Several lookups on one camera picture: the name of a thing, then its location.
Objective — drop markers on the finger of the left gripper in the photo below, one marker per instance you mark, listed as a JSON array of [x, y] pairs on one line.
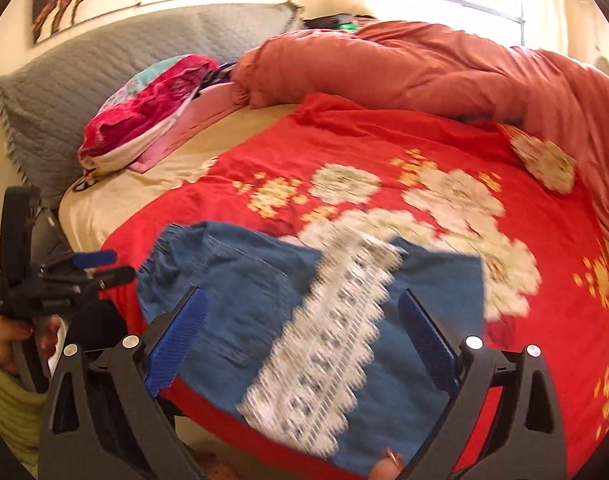
[[109, 278], [92, 260]]

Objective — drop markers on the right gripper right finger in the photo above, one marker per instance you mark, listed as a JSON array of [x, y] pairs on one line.
[[502, 419]]

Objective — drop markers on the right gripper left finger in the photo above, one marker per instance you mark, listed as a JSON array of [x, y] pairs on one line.
[[103, 417]]

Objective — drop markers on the blue denim pants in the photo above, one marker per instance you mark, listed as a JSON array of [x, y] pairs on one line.
[[306, 345]]

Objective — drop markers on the green left sleeve forearm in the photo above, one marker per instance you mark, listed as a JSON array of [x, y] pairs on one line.
[[21, 413]]

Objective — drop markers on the left hand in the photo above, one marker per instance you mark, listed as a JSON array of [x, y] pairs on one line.
[[15, 332]]

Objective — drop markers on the right hand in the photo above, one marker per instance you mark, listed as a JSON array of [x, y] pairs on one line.
[[388, 467]]

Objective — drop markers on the beige mattress sheet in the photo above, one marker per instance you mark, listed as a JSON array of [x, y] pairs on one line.
[[95, 207]]

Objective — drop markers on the grey quilted pillow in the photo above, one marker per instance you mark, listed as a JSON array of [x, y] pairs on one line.
[[45, 105]]

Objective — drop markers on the magenta patterned clothes pile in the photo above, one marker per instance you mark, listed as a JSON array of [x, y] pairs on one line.
[[141, 123]]

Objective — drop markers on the pink folded cloth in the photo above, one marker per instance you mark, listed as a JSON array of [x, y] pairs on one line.
[[189, 124]]

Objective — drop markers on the red floral bedsheet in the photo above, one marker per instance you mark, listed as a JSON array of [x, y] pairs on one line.
[[489, 246]]

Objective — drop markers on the salmon pink comforter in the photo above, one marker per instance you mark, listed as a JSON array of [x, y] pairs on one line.
[[445, 72]]

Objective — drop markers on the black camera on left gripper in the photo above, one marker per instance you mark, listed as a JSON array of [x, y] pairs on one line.
[[20, 208]]

